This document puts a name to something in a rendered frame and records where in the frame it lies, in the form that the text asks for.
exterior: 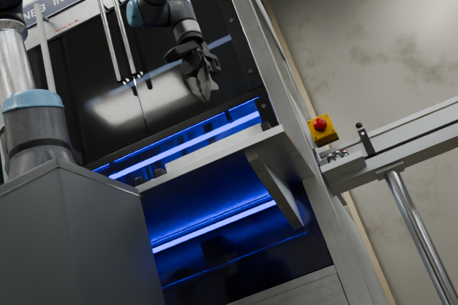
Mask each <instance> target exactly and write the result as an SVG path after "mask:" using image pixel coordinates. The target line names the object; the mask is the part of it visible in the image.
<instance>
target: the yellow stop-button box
mask: <svg viewBox="0 0 458 305"><path fill-rule="evenodd" d="M317 118H323V119H324V120H325V121H326V123H327V127H326V129H325V130H324V131H321V132H319V131H316V130H315V129H314V126H313V123H314V121H315V120H316V119H317ZM307 126H308V127H309V130H310V132H311V135H312V138H313V139H314V142H315V143H316V145H317V147H318V148H320V147H323V146H325V145H327V144H330V143H332V142H335V141H337V140H339V136H338V135H337V132H336V130H335V127H334V125H333V123H332V120H331V118H330V116H329V114H328V113H326V114H323V115H321V116H318V117H316V118H313V119H311V120H309V121H307Z"/></svg>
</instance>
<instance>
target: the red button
mask: <svg viewBox="0 0 458 305"><path fill-rule="evenodd" d="M313 126H314V129H315V130H316V131H319V132H321V131H324V130H325V129H326V127H327V123H326V121H325V120H324V119H323V118H317V119H316V120H315V121H314V123H313Z"/></svg>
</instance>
